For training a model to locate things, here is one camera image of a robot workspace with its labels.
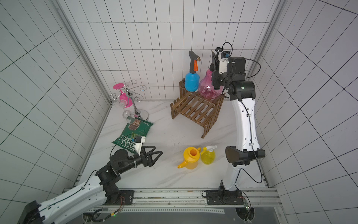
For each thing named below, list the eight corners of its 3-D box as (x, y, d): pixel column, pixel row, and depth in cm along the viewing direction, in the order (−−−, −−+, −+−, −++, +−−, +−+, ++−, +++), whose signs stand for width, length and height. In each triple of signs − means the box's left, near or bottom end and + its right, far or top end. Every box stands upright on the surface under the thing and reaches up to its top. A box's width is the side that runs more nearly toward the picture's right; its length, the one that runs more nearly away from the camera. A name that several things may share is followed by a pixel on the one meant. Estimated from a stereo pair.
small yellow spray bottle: (201, 166, 85) (205, 155, 71) (199, 159, 88) (202, 147, 74) (213, 163, 86) (219, 152, 73) (210, 156, 89) (216, 144, 76)
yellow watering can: (179, 169, 84) (179, 162, 75) (184, 151, 91) (184, 143, 83) (195, 174, 82) (197, 168, 73) (199, 155, 90) (201, 148, 81)
